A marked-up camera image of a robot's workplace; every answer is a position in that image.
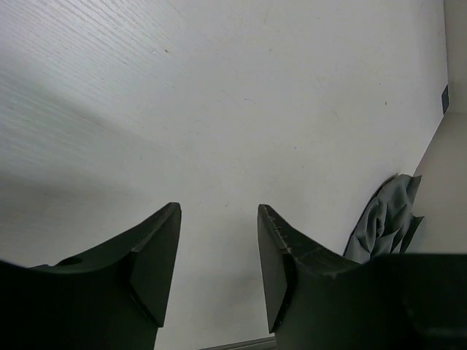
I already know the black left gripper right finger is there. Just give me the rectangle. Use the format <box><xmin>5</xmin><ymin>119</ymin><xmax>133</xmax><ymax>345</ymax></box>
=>
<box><xmin>258</xmin><ymin>204</ymin><xmax>466</xmax><ymax>349</ymax></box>

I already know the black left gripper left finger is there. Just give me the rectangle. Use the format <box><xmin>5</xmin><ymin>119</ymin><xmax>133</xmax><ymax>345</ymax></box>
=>
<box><xmin>1</xmin><ymin>202</ymin><xmax>182</xmax><ymax>349</ymax></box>

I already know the grey pleated skirt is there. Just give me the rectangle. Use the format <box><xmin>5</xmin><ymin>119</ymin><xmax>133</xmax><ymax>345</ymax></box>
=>
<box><xmin>343</xmin><ymin>174</ymin><xmax>425</xmax><ymax>264</ymax></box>

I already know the dark corner label sticker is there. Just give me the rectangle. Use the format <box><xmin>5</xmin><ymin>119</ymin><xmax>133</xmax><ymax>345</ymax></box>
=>
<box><xmin>441</xmin><ymin>85</ymin><xmax>449</xmax><ymax>115</ymax></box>

